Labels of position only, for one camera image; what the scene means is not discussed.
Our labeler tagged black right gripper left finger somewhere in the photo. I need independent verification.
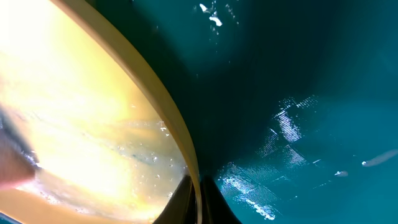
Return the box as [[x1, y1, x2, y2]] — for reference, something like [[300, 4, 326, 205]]
[[153, 175, 197, 224]]

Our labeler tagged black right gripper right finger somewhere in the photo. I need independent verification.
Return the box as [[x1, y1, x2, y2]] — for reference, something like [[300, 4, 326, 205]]
[[200, 175, 241, 224]]

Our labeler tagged teal plastic tray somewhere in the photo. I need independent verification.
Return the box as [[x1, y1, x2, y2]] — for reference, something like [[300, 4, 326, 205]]
[[0, 0, 398, 224]]

